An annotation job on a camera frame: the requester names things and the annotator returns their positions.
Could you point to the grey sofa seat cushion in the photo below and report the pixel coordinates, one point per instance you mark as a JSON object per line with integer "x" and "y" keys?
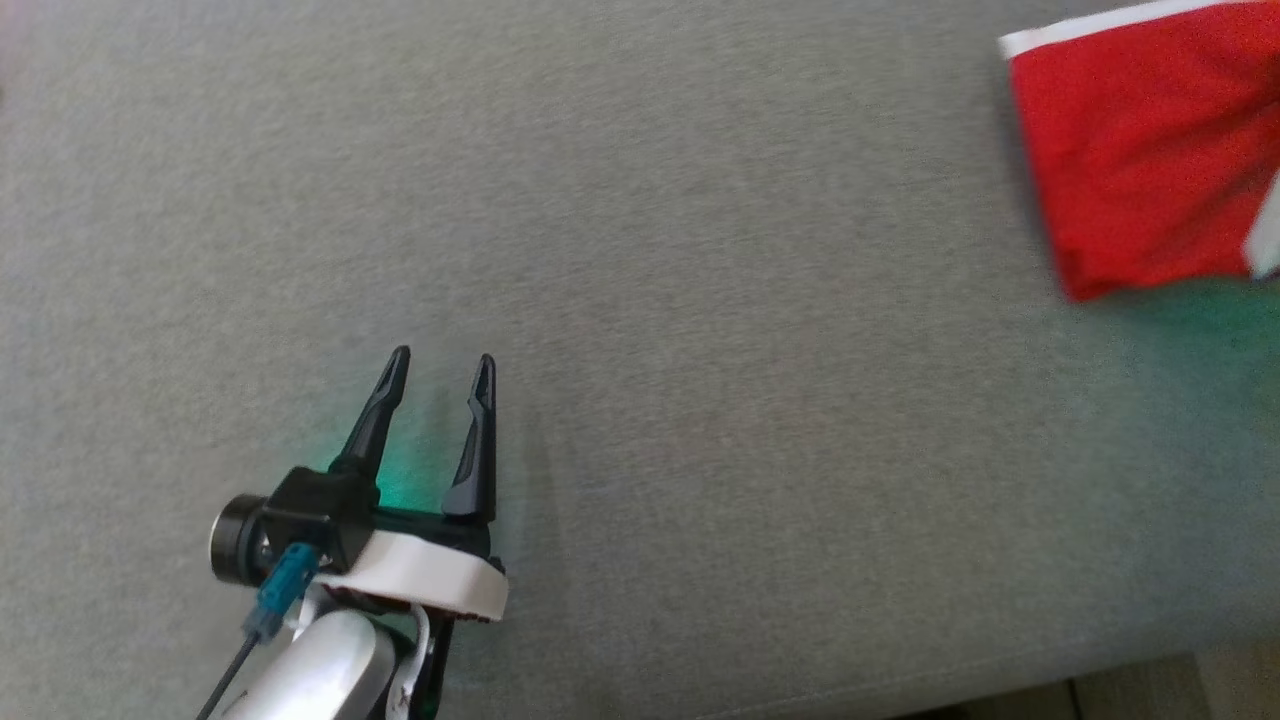
{"x": 700, "y": 350}

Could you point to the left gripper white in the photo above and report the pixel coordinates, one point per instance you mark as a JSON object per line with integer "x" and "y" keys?
{"x": 430, "y": 575}

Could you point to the red shorts white stripe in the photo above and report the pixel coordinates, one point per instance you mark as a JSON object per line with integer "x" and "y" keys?
{"x": 1150, "y": 150}

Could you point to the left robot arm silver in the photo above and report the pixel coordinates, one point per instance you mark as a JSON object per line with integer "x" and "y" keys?
{"x": 320, "y": 670}

